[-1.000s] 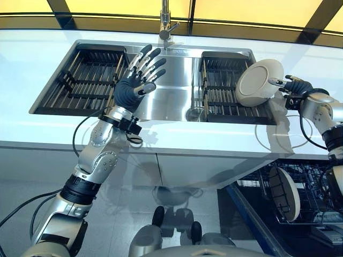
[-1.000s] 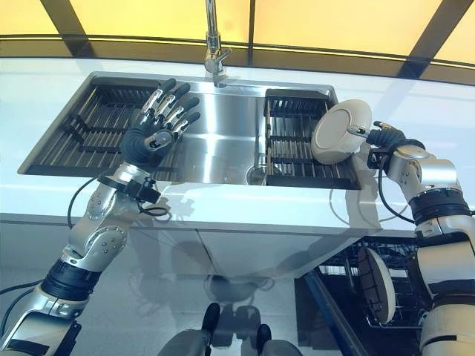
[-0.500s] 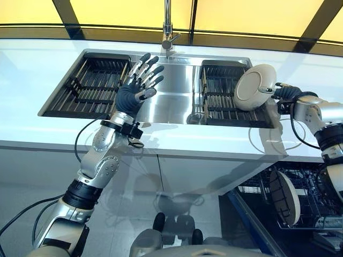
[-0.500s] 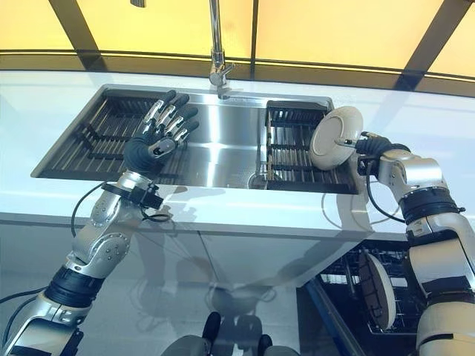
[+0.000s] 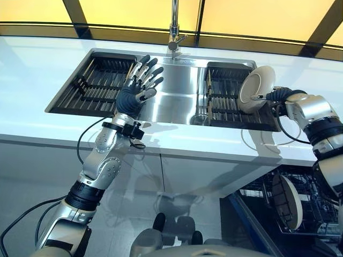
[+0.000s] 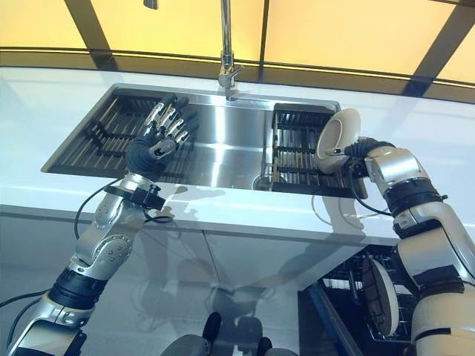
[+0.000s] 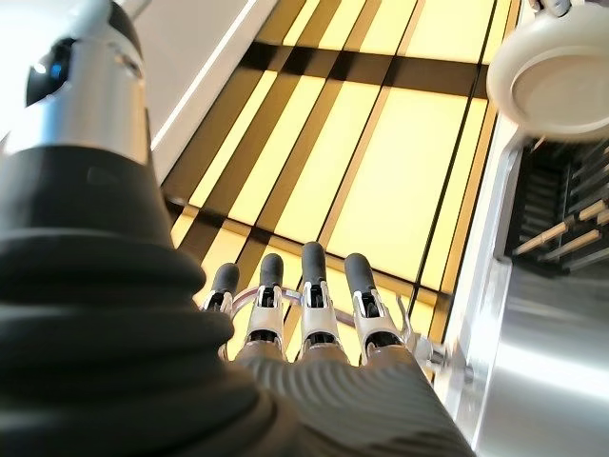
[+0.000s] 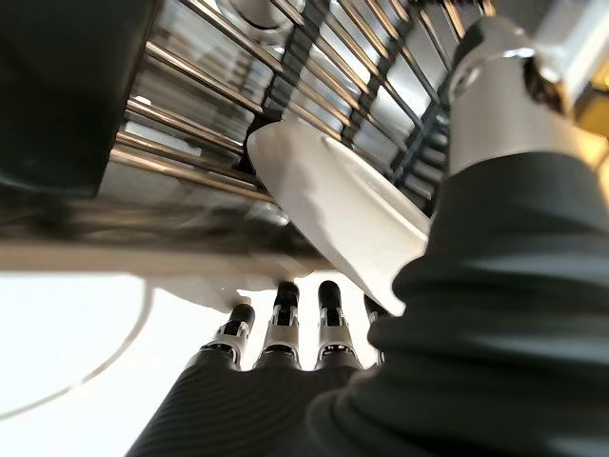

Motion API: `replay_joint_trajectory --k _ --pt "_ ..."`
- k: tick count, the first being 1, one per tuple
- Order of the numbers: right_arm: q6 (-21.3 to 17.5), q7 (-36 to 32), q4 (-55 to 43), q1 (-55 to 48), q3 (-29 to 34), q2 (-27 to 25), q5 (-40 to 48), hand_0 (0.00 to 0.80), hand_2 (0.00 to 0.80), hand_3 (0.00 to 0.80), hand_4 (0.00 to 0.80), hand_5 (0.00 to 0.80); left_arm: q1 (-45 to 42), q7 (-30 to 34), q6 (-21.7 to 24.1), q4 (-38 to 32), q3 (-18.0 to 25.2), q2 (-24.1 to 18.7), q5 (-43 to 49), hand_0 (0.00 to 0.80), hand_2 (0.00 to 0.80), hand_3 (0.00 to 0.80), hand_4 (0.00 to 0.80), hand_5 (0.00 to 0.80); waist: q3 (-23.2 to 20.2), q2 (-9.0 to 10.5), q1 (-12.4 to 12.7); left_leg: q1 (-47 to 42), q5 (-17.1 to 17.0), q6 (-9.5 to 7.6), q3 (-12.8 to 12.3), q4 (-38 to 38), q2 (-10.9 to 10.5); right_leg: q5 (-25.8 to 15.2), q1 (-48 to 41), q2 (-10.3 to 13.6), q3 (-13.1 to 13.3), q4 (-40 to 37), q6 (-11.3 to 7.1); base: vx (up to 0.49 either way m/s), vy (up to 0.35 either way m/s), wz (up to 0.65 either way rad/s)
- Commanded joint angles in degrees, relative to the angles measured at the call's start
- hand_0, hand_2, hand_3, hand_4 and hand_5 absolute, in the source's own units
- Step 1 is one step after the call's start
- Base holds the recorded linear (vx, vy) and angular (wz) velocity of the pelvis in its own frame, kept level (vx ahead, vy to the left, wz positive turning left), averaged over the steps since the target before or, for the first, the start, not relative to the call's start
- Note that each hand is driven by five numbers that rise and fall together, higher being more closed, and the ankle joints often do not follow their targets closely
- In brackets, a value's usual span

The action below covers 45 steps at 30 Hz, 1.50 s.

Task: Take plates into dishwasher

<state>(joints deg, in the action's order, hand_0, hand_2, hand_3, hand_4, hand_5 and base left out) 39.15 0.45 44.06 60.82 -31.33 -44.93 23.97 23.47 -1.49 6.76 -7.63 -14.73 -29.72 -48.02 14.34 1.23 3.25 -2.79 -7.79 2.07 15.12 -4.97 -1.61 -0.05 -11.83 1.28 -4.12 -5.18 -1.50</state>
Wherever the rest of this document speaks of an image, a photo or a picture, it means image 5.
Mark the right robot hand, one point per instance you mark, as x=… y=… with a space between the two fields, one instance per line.
x=281 y=93

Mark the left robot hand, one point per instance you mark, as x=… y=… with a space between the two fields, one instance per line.
x=128 y=99

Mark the small cream deep plate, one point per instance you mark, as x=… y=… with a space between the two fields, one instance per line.
x=254 y=88

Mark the large cream plate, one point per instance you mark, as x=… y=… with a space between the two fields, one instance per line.
x=290 y=206

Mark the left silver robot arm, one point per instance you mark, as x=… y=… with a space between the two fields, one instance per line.
x=104 y=166

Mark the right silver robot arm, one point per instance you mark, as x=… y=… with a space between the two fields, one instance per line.
x=313 y=109

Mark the dishwasher plate rack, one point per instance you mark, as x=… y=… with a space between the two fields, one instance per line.
x=316 y=208

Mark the dishwasher door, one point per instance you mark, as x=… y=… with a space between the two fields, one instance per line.
x=254 y=235

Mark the black dish drying rack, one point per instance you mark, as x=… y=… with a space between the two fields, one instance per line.
x=225 y=107
x=99 y=88

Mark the stainless steel sink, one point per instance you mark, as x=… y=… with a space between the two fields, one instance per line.
x=177 y=96

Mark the chrome gooseneck faucet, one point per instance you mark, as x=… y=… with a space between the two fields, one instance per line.
x=174 y=40

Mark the robot left leg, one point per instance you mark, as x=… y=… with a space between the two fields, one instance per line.
x=147 y=241

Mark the robot leg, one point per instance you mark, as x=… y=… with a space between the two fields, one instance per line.
x=197 y=237
x=147 y=241

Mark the robot right leg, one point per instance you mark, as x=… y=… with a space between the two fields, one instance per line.
x=197 y=237

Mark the robot torso shell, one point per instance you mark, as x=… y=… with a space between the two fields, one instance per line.
x=209 y=253

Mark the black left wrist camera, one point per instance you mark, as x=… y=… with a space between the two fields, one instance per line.
x=132 y=131

